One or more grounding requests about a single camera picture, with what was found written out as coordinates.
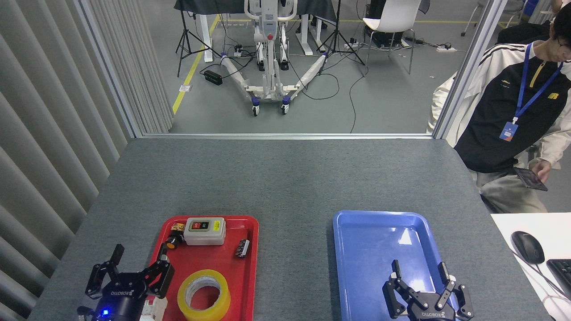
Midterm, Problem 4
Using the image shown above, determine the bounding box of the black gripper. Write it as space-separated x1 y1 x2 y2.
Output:
382 260 474 321
85 244 175 321

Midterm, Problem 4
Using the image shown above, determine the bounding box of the yellow tape roll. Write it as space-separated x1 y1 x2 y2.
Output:
177 269 232 321

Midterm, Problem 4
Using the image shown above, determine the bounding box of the black phone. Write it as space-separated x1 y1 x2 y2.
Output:
513 167 548 192

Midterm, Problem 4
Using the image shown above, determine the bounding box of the person's left hand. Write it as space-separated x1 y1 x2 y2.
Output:
533 160 553 182

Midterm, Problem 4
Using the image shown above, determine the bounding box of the white block with red marks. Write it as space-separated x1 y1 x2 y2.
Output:
140 296 169 321

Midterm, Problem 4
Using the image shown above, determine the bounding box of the blue plastic tray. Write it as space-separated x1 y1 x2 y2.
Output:
333 210 462 321

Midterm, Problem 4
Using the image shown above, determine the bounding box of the red plastic tray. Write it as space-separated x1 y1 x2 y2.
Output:
142 216 260 321

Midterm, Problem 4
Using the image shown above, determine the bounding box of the black computer mouse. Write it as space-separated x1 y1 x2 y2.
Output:
511 231 545 265

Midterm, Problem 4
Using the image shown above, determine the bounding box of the black keyboard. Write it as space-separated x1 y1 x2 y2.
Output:
546 259 571 300

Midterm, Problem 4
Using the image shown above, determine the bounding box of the white desk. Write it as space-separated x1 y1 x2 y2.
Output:
491 213 571 321

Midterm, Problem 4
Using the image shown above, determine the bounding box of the grey ribbed partition panel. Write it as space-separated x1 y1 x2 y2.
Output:
0 0 174 321

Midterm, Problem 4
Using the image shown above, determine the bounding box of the person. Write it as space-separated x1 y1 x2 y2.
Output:
427 0 571 214
496 0 563 45

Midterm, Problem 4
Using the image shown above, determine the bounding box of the black tripod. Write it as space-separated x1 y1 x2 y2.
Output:
317 0 366 75
175 9 223 78

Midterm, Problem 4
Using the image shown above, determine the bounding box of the black box under chair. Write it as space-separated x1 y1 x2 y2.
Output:
365 25 404 48

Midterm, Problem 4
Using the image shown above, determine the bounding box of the desk with black cloth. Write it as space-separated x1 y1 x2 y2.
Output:
174 0 337 63

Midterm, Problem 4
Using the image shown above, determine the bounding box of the white chair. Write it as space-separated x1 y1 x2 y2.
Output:
362 0 422 75

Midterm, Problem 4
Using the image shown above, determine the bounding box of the white stand on wheels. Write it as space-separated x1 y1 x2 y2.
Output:
220 0 329 117

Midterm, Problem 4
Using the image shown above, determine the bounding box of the grey switch box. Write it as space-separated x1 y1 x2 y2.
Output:
184 217 226 246

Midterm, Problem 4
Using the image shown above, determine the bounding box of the blue lanyard with badge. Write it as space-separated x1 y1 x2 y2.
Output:
500 42 565 142

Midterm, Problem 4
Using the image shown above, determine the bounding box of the silver rail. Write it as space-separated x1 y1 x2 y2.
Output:
142 132 434 140

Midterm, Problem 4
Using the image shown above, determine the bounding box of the silver post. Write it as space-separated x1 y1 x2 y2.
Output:
432 0 509 140
76 0 144 139

